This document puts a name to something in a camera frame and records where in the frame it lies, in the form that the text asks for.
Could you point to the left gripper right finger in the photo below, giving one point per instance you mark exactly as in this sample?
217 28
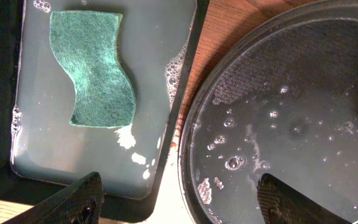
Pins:
280 203

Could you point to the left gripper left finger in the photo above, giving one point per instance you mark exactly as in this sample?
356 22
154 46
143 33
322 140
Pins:
80 203

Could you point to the green scrubbing sponge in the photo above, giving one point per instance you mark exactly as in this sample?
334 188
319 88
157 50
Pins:
84 44

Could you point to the black rectangular sponge tray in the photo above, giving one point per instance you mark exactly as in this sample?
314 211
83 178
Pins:
41 153

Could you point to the black round tray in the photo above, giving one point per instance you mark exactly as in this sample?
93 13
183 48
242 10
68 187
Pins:
282 101

